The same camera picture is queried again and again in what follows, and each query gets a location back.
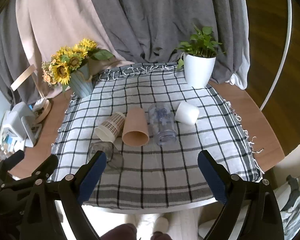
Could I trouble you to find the pink plastic cup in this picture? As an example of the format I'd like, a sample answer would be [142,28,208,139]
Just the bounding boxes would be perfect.
[122,107,149,147]

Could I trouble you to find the small white cup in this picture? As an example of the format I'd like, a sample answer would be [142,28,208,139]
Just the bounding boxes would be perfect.
[175,101,199,126]

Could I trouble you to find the white curved floor lamp pole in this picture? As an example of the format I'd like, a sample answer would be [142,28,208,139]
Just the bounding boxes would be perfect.
[259,0,293,112]

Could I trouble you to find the sunflower bouquet in blue pot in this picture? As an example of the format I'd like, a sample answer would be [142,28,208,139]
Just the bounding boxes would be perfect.
[42,38,114,98]

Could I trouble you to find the wooden desk lamp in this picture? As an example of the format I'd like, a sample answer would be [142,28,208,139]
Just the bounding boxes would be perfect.
[10,64,52,124]

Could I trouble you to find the checkered grey white tablecloth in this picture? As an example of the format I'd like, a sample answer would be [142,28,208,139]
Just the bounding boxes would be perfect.
[47,63,265,210]

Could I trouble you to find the grey curtain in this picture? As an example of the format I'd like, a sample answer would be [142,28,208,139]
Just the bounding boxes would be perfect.
[0,0,250,105]

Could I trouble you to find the green plant in white pot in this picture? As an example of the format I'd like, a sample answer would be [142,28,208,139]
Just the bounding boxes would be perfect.
[177,26,221,89]

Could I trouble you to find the checkered paper cup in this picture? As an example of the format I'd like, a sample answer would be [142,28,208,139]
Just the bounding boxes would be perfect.
[95,112,126,143]

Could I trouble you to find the grey transparent glass cup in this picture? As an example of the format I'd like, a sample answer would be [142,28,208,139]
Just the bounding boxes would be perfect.
[88,141,124,174]

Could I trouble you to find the grey sofa with blanket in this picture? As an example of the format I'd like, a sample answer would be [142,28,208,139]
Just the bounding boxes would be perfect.
[274,153,300,239]

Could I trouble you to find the white slipper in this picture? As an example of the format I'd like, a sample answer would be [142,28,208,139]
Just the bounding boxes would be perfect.
[153,217,169,233]

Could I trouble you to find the white box device on stand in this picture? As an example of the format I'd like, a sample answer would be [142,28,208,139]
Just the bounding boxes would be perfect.
[3,102,42,147]

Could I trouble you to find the clear bottle with blue print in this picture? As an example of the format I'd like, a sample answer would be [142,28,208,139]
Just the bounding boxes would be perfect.
[148,102,177,146]

